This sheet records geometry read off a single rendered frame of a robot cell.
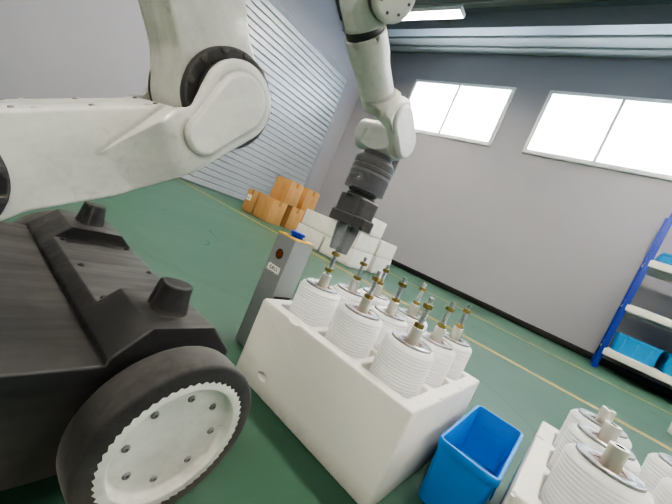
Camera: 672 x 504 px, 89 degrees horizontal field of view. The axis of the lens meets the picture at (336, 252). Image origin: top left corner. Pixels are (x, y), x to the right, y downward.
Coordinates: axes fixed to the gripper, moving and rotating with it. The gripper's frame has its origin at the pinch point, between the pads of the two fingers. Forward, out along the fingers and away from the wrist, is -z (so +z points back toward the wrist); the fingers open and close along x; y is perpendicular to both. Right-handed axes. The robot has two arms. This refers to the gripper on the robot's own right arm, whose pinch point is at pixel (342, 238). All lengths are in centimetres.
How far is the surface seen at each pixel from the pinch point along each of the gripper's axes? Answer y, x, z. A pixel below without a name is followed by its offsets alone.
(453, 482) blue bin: 15.5, 35.7, -30.0
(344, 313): -1.7, 12.1, -12.5
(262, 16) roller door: 89, -525, 238
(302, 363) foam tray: -5.2, 10.7, -24.5
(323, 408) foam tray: -3.0, 18.5, -28.4
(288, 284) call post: 0.6, -14.3, -17.0
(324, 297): -1.8, 4.6, -12.6
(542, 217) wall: 473, -199, 121
